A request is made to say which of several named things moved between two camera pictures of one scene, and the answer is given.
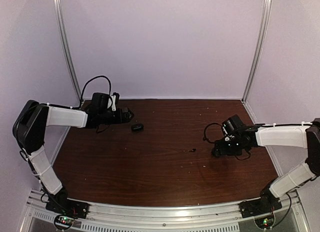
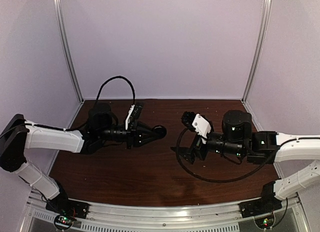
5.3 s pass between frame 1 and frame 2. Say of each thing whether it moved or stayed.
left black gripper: moved
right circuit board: stayed
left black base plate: stayed
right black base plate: stayed
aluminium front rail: stayed
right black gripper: moved
